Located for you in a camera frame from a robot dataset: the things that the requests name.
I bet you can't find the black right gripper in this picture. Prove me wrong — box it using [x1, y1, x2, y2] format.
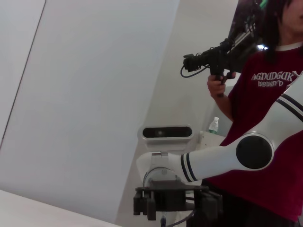
[133, 179, 223, 227]

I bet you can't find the black handheld controller device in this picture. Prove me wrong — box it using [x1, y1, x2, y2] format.
[182, 30, 259, 98]

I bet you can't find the person's bare forearm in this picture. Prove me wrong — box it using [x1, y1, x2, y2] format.
[209, 92, 234, 123]

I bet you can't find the person's hand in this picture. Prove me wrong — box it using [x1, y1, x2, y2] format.
[207, 71, 237, 98]

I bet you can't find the white cabinet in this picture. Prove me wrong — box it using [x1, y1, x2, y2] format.
[198, 131, 228, 152]

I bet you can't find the clear plastic water bottle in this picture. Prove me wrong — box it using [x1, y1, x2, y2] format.
[208, 116, 220, 135]

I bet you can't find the person in red shirt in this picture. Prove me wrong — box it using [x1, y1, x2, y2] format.
[189, 0, 303, 227]

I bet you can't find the black equipment with green lights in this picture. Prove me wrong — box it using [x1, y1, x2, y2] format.
[228, 0, 268, 52]

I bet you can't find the right gripper bluish cable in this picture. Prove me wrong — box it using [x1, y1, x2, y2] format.
[160, 210, 195, 227]

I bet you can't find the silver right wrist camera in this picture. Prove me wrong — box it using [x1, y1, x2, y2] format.
[138, 124, 196, 152]

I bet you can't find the dark blue looped cable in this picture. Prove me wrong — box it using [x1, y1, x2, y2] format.
[180, 63, 209, 79]

